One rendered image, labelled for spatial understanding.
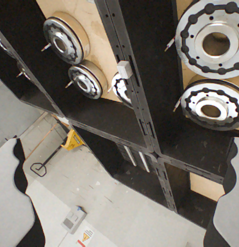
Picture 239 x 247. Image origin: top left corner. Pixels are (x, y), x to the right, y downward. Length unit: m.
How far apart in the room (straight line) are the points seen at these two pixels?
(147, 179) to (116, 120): 0.40
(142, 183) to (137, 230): 2.70
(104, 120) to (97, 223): 3.27
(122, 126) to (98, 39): 0.19
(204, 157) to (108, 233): 3.28
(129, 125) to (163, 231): 3.07
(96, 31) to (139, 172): 0.59
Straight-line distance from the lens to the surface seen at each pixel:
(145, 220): 3.47
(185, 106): 0.33
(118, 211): 3.58
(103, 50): 0.40
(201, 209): 0.73
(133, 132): 0.40
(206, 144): 0.37
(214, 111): 0.34
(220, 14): 0.24
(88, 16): 0.38
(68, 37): 0.40
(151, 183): 0.77
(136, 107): 0.27
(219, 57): 0.25
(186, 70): 0.33
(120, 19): 0.20
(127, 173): 0.82
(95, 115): 0.48
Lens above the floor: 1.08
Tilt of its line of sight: 25 degrees down
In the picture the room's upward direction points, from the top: 143 degrees counter-clockwise
